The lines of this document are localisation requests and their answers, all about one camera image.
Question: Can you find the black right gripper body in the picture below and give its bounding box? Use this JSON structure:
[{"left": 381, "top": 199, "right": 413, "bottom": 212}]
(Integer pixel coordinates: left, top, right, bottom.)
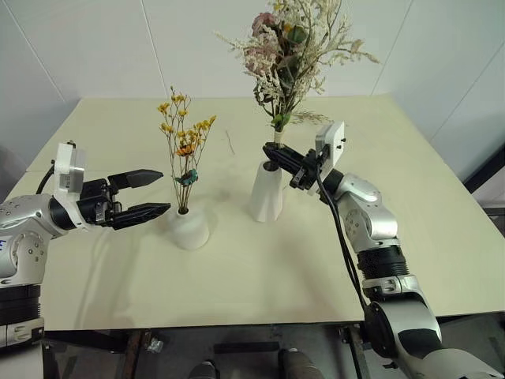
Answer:
[{"left": 290, "top": 148, "right": 328, "bottom": 194}]

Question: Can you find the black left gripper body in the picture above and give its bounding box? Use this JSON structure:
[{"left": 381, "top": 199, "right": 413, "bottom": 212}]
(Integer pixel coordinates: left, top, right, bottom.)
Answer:
[{"left": 76, "top": 178, "right": 123, "bottom": 230}]

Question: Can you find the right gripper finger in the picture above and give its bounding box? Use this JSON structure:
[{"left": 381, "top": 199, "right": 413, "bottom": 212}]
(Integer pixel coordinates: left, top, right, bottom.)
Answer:
[
  {"left": 263, "top": 144, "right": 307, "bottom": 175},
  {"left": 281, "top": 146, "right": 311, "bottom": 161}
]

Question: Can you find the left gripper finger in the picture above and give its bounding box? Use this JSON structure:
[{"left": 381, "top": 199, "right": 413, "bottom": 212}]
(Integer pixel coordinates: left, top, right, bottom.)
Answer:
[
  {"left": 111, "top": 202, "right": 172, "bottom": 231},
  {"left": 107, "top": 169, "right": 164, "bottom": 193}
]

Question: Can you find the pink and white flower bouquet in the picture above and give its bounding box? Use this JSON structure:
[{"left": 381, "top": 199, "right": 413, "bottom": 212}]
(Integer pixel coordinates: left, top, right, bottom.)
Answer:
[{"left": 214, "top": 0, "right": 380, "bottom": 150}]

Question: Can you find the yellow dried flower bouquet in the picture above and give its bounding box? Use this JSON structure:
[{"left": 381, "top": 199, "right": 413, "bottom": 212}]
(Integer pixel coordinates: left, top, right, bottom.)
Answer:
[{"left": 156, "top": 84, "right": 218, "bottom": 215}]

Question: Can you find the tall slim white vase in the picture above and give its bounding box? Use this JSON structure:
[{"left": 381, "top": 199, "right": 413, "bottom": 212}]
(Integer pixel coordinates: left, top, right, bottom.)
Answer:
[{"left": 247, "top": 160, "right": 285, "bottom": 223}]

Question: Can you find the short round white vase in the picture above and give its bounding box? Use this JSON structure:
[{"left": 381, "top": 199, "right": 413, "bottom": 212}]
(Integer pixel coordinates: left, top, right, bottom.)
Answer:
[{"left": 166, "top": 208, "right": 211, "bottom": 251}]

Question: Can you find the rusty metal table leg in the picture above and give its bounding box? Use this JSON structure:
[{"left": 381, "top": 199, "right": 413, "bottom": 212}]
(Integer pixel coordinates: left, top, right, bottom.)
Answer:
[
  {"left": 120, "top": 330, "right": 144, "bottom": 379},
  {"left": 342, "top": 325, "right": 374, "bottom": 379}
]

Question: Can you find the dark rounded shape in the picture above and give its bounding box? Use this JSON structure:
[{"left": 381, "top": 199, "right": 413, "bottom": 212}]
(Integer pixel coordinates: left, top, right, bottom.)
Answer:
[
  {"left": 190, "top": 360, "right": 217, "bottom": 379},
  {"left": 277, "top": 348, "right": 319, "bottom": 379}
]

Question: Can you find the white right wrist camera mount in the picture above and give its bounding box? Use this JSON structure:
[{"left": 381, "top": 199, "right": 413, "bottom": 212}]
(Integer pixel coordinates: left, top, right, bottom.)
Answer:
[{"left": 314, "top": 121, "right": 346, "bottom": 173}]

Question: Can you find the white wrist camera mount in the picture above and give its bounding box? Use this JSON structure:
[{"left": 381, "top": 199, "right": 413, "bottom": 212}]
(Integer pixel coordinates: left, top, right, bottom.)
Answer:
[
  {"left": 53, "top": 140, "right": 88, "bottom": 231},
  {"left": 314, "top": 121, "right": 346, "bottom": 173}
]

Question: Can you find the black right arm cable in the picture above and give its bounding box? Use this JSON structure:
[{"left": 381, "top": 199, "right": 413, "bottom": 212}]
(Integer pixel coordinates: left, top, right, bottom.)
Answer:
[{"left": 314, "top": 161, "right": 376, "bottom": 317}]

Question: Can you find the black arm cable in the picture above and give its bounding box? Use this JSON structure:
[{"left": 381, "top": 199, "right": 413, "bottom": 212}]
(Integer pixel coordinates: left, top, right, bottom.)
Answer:
[
  {"left": 314, "top": 161, "right": 376, "bottom": 317},
  {"left": 36, "top": 159, "right": 57, "bottom": 195}
]

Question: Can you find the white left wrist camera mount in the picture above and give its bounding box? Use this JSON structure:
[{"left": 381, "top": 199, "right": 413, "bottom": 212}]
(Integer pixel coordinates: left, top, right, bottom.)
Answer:
[{"left": 53, "top": 140, "right": 88, "bottom": 231}]

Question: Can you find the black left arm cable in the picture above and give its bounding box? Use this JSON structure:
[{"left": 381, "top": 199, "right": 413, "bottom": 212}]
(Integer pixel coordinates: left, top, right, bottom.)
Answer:
[{"left": 36, "top": 159, "right": 57, "bottom": 195}]

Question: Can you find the black metal table frame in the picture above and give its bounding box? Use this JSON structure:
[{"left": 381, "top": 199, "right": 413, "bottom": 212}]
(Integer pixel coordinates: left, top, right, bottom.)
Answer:
[{"left": 41, "top": 329, "right": 133, "bottom": 379}]

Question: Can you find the black diagonal metal frame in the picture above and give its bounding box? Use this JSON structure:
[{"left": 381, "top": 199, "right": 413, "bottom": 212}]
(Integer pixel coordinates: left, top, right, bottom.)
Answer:
[{"left": 463, "top": 144, "right": 505, "bottom": 194}]

